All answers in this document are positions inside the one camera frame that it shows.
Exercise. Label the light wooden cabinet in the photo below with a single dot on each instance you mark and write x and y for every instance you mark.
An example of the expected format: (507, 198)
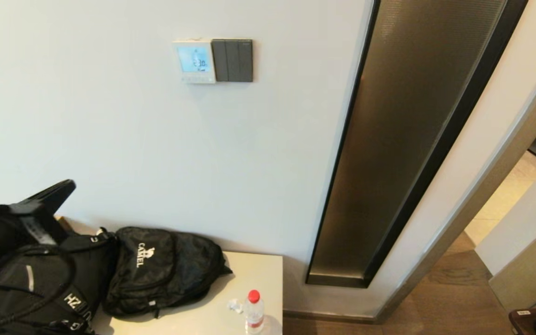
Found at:
(533, 272)

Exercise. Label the large black HZ backpack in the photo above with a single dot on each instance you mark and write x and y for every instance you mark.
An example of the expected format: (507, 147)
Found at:
(40, 288)

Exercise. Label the dark grey wall switch panel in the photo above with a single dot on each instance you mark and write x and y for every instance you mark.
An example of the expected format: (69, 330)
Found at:
(233, 60)

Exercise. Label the frosted glass panel dark frame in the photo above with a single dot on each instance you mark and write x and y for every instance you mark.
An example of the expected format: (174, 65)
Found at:
(403, 139)

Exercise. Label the white wall thermostat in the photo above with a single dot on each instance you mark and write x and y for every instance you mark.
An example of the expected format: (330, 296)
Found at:
(193, 59)

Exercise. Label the grey metal door frame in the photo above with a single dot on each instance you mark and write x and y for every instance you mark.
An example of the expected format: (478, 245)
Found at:
(482, 190)

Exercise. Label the water bottle red cap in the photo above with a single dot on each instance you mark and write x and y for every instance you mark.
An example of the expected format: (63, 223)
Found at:
(254, 311)

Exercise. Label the crumpled clear plastic wrapper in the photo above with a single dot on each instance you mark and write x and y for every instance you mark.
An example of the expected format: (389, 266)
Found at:
(235, 305)

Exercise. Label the beige low cabinet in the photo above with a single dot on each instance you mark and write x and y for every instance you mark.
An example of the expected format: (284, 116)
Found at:
(249, 279)

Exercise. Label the black Camel backpack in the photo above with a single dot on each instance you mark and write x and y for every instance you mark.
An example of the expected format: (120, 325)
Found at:
(156, 272)

